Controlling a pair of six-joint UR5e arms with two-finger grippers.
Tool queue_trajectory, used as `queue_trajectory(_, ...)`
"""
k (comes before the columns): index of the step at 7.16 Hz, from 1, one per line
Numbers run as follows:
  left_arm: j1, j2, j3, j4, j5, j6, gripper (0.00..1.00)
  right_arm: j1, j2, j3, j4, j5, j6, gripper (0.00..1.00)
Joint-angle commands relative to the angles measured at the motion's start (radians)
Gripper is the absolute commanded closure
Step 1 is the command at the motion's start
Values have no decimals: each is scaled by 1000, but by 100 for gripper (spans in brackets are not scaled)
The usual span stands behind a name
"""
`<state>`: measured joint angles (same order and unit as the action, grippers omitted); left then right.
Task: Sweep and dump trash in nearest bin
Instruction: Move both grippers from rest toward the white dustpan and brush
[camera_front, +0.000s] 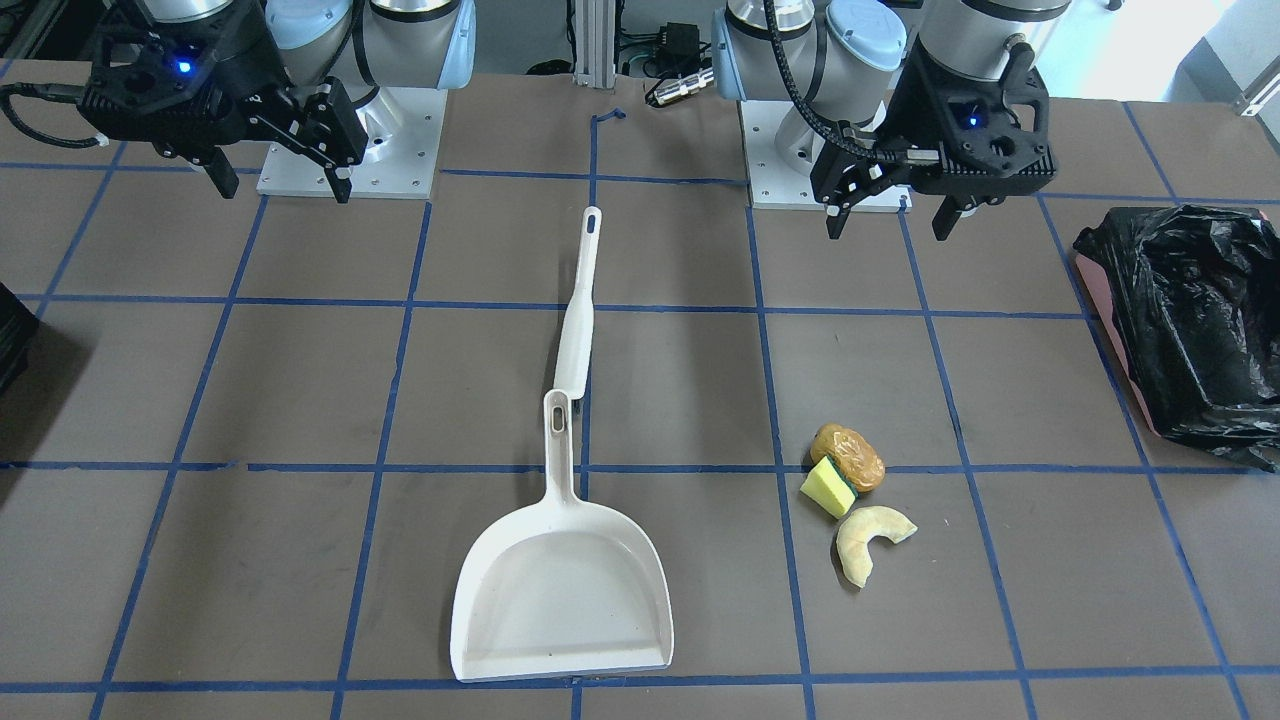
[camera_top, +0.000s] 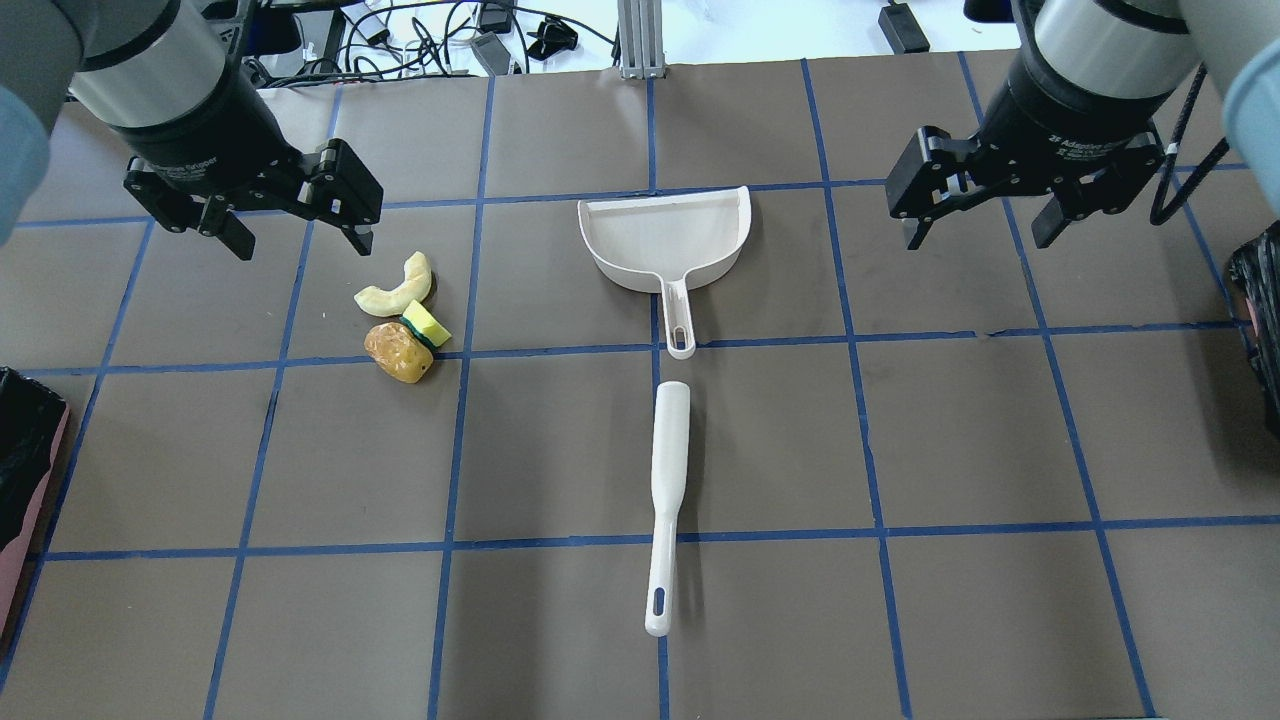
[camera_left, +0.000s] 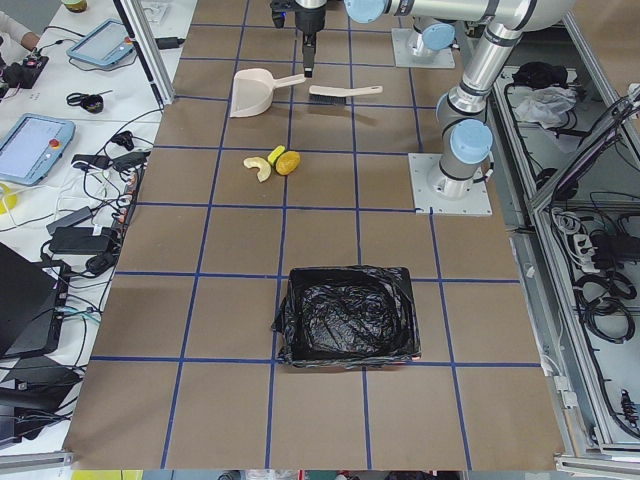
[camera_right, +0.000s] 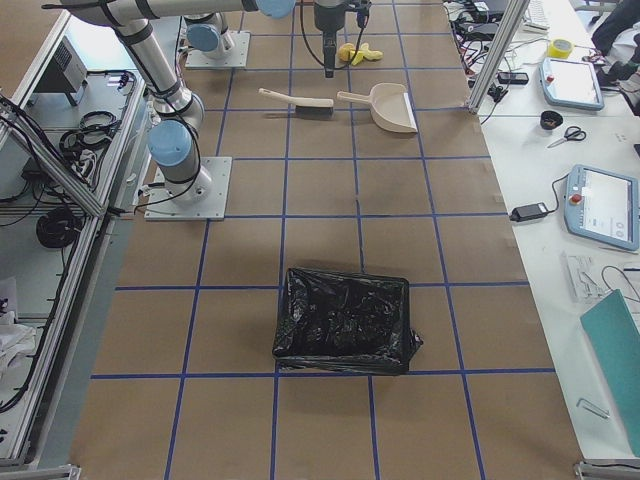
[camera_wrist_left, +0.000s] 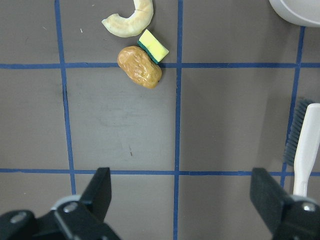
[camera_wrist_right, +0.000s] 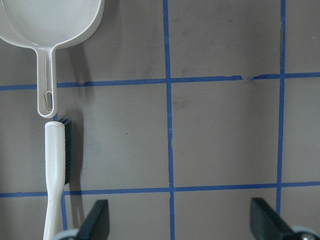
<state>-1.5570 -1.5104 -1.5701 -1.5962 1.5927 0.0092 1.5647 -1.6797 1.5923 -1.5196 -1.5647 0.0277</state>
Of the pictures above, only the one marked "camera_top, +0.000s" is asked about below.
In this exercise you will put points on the pale melon slice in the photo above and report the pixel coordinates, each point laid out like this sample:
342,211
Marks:
417,283

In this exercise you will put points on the brown bread roll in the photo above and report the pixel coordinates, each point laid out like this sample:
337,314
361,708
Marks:
398,352

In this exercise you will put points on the black power adapter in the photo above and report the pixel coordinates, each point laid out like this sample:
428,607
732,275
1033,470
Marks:
901,29

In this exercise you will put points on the black-lined trash bin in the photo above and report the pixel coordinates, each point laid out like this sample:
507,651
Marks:
34,419
1253,273

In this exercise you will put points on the aluminium frame post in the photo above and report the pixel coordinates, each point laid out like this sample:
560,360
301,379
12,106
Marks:
640,47

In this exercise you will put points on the black-lined right trash bin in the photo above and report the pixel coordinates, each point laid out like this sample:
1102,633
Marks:
1253,273

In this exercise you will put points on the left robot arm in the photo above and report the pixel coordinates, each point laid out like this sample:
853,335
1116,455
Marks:
130,63

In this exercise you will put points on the white plastic dustpan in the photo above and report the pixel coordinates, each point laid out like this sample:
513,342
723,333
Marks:
668,246

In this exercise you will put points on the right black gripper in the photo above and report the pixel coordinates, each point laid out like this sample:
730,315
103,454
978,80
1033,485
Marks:
1068,112

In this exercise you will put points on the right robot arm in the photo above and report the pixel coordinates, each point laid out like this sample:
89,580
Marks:
1138,48

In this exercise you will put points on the yellow green sponge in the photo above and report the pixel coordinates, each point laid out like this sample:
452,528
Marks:
424,326

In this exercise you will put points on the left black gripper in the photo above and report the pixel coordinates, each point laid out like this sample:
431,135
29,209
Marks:
205,135

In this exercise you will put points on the black-lined left trash bin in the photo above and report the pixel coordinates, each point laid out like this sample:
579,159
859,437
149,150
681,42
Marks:
34,419

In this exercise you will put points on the white hand brush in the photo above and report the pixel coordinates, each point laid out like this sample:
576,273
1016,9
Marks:
670,465

